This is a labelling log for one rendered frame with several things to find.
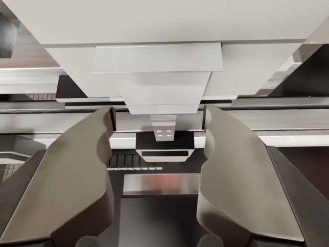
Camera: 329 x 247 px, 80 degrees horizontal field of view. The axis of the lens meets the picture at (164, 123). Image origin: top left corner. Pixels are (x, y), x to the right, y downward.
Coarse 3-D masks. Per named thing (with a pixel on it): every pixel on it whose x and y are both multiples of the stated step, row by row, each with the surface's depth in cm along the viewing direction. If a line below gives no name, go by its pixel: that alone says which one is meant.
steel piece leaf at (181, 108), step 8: (160, 104) 23; (168, 104) 23; (176, 104) 23; (184, 104) 23; (192, 104) 23; (136, 112) 25; (144, 112) 25; (152, 112) 25; (160, 112) 25; (168, 112) 25; (176, 112) 25; (184, 112) 25; (192, 112) 25
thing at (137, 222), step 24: (144, 192) 20; (168, 192) 20; (192, 192) 20; (120, 216) 18; (144, 216) 18; (168, 216) 18; (192, 216) 18; (120, 240) 18; (144, 240) 18; (168, 240) 18; (192, 240) 18
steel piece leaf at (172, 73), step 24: (96, 48) 14; (120, 48) 13; (144, 48) 13; (168, 48) 13; (192, 48) 13; (216, 48) 13; (96, 72) 13; (120, 72) 13; (144, 72) 13; (168, 72) 13; (192, 72) 13; (144, 96) 21; (168, 96) 21; (192, 96) 21
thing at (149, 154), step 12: (156, 120) 27; (168, 120) 27; (144, 132) 41; (156, 132) 34; (168, 132) 34; (180, 132) 41; (192, 132) 40; (144, 144) 40; (156, 144) 40; (168, 144) 40; (180, 144) 40; (192, 144) 40; (144, 156) 40; (156, 156) 40; (168, 156) 40; (180, 156) 40
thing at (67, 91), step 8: (64, 80) 22; (72, 80) 22; (64, 88) 22; (72, 88) 22; (56, 96) 22; (64, 96) 22; (72, 96) 22; (80, 96) 22; (72, 104) 24; (80, 104) 24; (88, 104) 24; (96, 104) 24; (104, 104) 24; (112, 104) 24; (120, 104) 24; (200, 104) 24; (216, 104) 24; (224, 104) 24
